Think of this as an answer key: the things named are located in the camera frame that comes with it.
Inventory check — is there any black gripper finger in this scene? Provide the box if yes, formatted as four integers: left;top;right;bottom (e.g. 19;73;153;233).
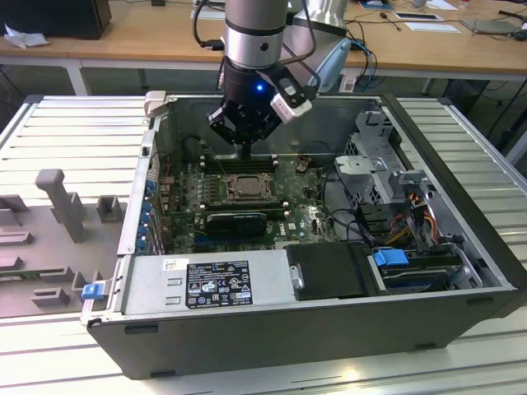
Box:
208;105;248;160
246;114;286;160

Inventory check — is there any silver topped CPU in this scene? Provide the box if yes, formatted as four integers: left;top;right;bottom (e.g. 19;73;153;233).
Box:
235;175;263;195

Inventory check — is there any black RAM slot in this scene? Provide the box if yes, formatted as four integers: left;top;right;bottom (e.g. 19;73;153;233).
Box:
201;210;290;216
204;157;276;165
204;165;276;173
200;200;289;206
200;161;277;169
201;207;289;212
200;153;277;160
201;203;289;209

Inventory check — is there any CPU socket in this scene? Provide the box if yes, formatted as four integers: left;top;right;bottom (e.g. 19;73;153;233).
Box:
224;172;273;203

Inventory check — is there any light grey case latch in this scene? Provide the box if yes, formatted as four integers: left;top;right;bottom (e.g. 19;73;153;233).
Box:
144;91;170;119

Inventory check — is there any green motherboard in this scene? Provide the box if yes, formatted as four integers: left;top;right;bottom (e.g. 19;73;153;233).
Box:
162;158;343;256

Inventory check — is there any pale blue teach pendant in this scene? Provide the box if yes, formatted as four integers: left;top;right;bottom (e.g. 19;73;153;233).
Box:
319;39;355;94

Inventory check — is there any black graphics card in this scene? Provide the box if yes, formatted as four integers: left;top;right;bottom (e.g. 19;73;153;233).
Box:
204;211;268;239

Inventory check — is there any grey metal drive cage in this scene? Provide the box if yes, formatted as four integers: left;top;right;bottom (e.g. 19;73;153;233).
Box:
333;109;487;289

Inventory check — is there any wooden desk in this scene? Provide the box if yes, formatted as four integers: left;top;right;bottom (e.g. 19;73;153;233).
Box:
0;0;527;83

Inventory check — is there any black plastic shroud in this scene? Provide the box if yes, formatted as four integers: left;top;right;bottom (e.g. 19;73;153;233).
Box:
286;242;370;300

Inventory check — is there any black power supply label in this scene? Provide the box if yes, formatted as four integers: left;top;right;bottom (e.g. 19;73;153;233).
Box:
185;259;251;309

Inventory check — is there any hard disk in blue carrier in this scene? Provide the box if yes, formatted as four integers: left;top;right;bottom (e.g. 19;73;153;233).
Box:
370;246;462;295

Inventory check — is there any silver power supply unit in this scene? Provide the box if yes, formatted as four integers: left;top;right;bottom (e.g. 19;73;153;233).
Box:
105;254;305;318

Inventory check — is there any white paper sheet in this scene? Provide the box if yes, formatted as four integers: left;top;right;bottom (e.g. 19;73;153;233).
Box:
405;20;461;34

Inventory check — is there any black box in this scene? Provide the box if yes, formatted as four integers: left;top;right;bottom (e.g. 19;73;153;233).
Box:
0;0;112;41

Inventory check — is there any crumpled white plastic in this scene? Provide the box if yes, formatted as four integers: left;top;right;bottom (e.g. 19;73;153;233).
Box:
3;23;49;50

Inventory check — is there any black grey PC case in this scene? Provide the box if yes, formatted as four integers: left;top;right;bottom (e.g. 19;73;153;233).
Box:
80;91;527;379

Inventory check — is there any grey parts rack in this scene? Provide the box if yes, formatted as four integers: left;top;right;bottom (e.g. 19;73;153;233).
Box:
0;168;128;318

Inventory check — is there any grey notebook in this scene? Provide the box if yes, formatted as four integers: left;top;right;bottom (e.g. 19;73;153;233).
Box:
460;16;522;37

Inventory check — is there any green RAM stick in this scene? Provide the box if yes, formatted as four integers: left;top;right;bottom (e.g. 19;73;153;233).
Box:
0;270;40;285

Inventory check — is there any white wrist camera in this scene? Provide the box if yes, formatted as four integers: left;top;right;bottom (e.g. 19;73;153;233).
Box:
269;80;318;124

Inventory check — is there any thin wire locking lever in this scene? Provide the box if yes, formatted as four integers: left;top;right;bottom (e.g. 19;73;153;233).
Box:
217;156;234;184

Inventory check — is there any black camera cable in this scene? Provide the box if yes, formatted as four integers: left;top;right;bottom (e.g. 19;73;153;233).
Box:
191;0;227;53

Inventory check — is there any red fan wire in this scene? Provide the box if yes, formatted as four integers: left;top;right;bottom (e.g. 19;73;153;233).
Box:
158;151;176;184

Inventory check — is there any thick black cable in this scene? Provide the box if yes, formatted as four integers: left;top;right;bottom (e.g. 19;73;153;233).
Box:
319;162;374;244

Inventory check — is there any blue cable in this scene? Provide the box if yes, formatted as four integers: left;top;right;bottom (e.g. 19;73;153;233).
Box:
349;39;379;90

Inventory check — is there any orange power wire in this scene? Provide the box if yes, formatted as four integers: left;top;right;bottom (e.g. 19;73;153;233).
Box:
411;197;438;236

